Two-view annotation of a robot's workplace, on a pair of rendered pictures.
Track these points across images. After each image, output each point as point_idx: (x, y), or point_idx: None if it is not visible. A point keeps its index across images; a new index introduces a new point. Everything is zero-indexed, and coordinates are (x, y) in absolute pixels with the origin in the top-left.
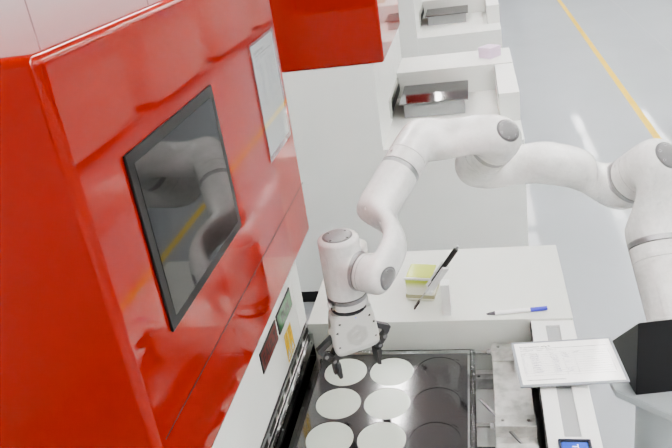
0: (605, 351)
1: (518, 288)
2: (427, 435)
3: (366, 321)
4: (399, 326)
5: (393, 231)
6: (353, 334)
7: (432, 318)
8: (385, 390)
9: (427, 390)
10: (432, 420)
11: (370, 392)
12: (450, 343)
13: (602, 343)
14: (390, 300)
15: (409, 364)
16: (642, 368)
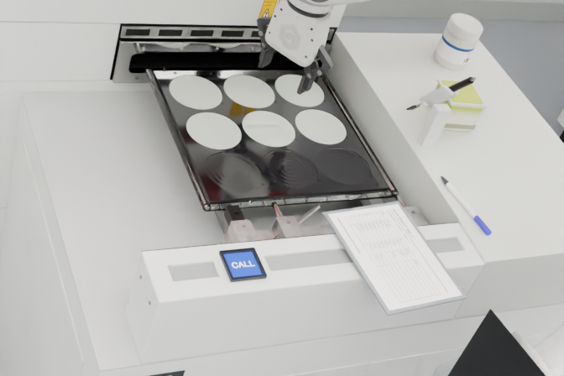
0: (433, 291)
1: (516, 206)
2: (237, 165)
3: (305, 32)
4: (379, 108)
5: None
6: (287, 32)
7: (405, 131)
8: (288, 124)
9: (306, 159)
10: (261, 167)
11: (278, 113)
12: (397, 171)
13: (448, 289)
14: (417, 92)
15: (340, 139)
16: (462, 363)
